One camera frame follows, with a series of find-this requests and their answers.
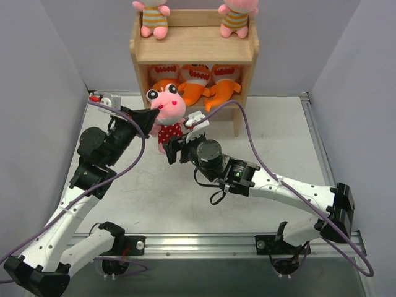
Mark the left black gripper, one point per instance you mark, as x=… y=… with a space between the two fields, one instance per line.
x=132 y=120

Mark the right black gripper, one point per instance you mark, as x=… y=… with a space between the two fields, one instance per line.
x=174 y=150

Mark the pink plush red polka-dot shirt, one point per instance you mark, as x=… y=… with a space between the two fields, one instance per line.
x=172 y=109

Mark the orange shark plush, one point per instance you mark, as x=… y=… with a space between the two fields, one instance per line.
x=195 y=77
x=163 y=74
x=225 y=77

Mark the pink plush striped shirt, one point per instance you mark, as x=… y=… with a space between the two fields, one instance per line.
x=154 y=17
x=235 y=17

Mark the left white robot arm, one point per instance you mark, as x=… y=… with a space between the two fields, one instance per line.
x=47 y=264

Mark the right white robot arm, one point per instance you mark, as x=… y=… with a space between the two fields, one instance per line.
x=331 y=209

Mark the wooden three-tier shelf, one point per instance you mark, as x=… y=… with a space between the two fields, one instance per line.
x=194 y=37

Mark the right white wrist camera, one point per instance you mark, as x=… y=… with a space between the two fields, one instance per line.
x=196 y=125

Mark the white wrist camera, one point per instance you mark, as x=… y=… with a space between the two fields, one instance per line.
x=106 y=99
x=196 y=125

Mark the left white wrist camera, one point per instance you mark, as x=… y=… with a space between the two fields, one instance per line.
x=106 y=99

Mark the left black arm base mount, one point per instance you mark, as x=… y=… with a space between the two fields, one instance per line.
x=130 y=244

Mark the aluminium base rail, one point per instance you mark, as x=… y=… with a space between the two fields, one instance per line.
x=200 y=245

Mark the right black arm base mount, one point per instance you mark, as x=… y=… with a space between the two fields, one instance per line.
x=274 y=245

